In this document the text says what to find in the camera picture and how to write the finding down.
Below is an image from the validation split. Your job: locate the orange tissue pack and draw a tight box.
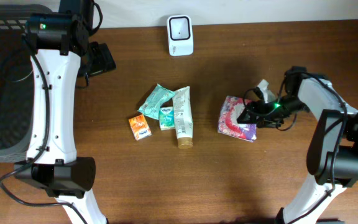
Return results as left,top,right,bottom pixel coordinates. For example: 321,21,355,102
129,114,152,141

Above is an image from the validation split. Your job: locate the teal Kleenex tissue pack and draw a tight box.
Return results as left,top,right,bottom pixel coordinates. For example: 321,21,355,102
159,106,175,131

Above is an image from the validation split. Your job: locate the white conditioner tube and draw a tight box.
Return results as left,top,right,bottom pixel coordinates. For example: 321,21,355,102
172,86,193,149

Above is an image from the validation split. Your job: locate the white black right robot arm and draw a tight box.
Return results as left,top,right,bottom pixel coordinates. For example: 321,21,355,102
237,66,358,223

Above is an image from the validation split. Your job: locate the red purple tissue pack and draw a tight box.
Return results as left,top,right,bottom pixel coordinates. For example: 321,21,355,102
218,96,257,142

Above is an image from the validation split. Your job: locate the grey plastic mesh basket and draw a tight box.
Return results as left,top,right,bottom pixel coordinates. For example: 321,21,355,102
0,4,51,163

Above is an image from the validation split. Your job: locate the teal wet wipes pack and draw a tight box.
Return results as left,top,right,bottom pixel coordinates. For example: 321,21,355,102
138,84,175,119

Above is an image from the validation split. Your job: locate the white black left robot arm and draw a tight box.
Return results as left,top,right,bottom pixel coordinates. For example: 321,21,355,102
13,1,116,223

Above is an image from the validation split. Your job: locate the white barcode scanner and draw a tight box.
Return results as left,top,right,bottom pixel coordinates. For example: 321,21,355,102
167,15,194,57

